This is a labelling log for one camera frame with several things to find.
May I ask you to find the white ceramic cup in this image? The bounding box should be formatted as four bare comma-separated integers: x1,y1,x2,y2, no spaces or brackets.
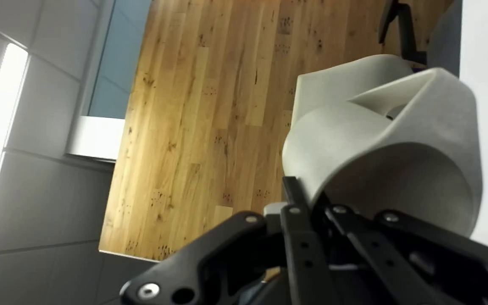
281,66,484,239

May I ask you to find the glass window panel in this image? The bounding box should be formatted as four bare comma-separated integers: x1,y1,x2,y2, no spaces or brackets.
64,0,156,163

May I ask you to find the white chair with grey seat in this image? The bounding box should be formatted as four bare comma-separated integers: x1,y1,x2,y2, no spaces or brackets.
289,0,464,134

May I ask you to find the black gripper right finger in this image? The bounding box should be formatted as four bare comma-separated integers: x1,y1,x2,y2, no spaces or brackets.
323,202,488,305

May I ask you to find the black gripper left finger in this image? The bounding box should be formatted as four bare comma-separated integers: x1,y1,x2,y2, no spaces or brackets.
118,174,335,305

